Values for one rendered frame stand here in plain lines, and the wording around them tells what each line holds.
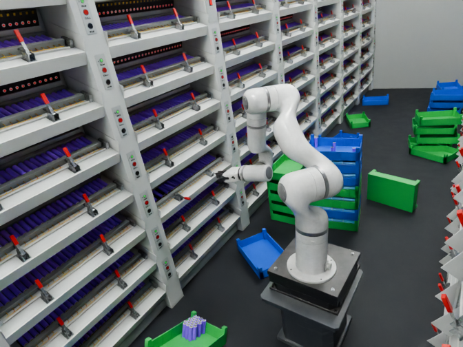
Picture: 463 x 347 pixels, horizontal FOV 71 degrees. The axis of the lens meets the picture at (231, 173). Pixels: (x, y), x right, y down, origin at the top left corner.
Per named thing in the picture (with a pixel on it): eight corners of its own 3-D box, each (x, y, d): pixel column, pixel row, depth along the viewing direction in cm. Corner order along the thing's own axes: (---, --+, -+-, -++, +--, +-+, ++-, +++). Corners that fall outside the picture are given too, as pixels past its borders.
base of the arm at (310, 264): (342, 259, 131) (344, 220, 124) (327, 290, 117) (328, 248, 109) (297, 246, 141) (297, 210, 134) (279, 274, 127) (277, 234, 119)
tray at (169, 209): (230, 169, 198) (232, 156, 192) (160, 225, 155) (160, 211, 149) (204, 155, 205) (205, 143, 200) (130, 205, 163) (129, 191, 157)
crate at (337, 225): (360, 213, 215) (360, 203, 211) (357, 231, 199) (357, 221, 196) (314, 208, 228) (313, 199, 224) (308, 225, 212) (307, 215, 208)
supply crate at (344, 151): (362, 146, 194) (362, 133, 190) (359, 161, 178) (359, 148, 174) (311, 145, 206) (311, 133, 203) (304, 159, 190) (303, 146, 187)
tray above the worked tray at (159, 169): (225, 140, 189) (228, 119, 181) (149, 191, 147) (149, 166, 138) (198, 127, 197) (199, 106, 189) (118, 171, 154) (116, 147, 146)
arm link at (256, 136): (260, 113, 160) (260, 167, 176) (242, 124, 149) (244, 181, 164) (276, 116, 156) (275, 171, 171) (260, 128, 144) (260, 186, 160)
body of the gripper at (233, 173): (240, 184, 166) (224, 184, 173) (251, 175, 173) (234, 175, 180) (236, 171, 163) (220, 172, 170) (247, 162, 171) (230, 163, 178)
